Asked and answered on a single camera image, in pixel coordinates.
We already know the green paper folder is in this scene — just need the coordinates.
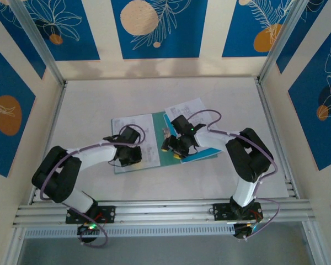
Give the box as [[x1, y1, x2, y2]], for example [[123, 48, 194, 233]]
[[111, 111, 219, 175]]

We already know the blue edged document sleeve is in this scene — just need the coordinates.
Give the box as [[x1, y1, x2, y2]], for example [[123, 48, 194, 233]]
[[180, 147, 223, 165]]

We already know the white printed paper sheet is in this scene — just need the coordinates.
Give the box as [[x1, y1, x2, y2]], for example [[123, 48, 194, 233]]
[[111, 114, 158, 169], [163, 97, 208, 130]]

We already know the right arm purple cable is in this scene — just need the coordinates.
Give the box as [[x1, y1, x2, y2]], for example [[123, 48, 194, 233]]
[[186, 109, 281, 243]]

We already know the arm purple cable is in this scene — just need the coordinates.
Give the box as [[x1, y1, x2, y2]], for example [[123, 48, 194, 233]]
[[39, 124, 147, 248], [186, 109, 281, 243]]

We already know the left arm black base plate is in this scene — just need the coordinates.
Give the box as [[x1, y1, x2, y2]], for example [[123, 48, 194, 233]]
[[65, 205, 117, 225]]

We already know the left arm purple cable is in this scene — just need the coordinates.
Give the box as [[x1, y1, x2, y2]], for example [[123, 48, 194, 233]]
[[39, 124, 147, 248]]

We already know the aluminium crossbar rail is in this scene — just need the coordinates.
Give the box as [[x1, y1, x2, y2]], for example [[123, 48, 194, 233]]
[[12, 199, 317, 229]]

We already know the grey slotted cable duct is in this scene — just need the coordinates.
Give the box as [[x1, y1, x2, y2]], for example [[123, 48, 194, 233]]
[[24, 224, 236, 239]]

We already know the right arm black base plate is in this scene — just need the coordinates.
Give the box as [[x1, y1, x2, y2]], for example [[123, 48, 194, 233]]
[[212, 202, 264, 222]]

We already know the aluminium side rail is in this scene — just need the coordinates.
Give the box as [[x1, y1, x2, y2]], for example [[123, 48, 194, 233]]
[[28, 81, 69, 205], [254, 78, 301, 199]]

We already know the aluminium frame post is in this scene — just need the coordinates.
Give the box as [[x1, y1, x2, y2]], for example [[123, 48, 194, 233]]
[[258, 0, 313, 83], [8, 0, 67, 86]]

